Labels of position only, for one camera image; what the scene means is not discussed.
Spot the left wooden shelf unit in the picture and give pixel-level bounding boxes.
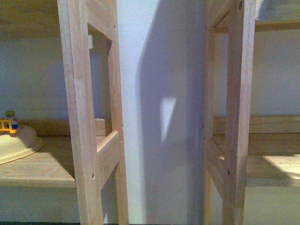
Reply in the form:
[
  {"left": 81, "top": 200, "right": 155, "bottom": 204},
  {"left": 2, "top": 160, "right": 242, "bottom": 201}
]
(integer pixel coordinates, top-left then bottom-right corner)
[{"left": 0, "top": 0, "right": 128, "bottom": 225}]

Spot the wooden shelf unit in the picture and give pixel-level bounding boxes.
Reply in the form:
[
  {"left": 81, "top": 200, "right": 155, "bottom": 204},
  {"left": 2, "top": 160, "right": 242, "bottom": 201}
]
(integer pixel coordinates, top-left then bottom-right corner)
[
  {"left": 0, "top": 0, "right": 128, "bottom": 225},
  {"left": 202, "top": 0, "right": 300, "bottom": 225}
]

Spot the right wooden shelf unit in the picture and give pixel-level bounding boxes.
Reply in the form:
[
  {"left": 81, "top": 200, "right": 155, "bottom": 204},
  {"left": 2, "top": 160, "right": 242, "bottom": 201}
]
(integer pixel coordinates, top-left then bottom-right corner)
[{"left": 202, "top": 0, "right": 300, "bottom": 225}]

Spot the toy figure green hat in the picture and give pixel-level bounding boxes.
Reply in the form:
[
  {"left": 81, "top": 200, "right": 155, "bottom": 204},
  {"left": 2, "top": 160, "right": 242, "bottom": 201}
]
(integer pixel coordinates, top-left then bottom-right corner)
[{"left": 5, "top": 110, "right": 19, "bottom": 129}]

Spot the yellow toy frame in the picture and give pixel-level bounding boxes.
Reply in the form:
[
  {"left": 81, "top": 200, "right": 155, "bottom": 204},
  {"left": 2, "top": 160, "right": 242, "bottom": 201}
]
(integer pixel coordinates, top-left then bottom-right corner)
[{"left": 0, "top": 119, "right": 17, "bottom": 134}]

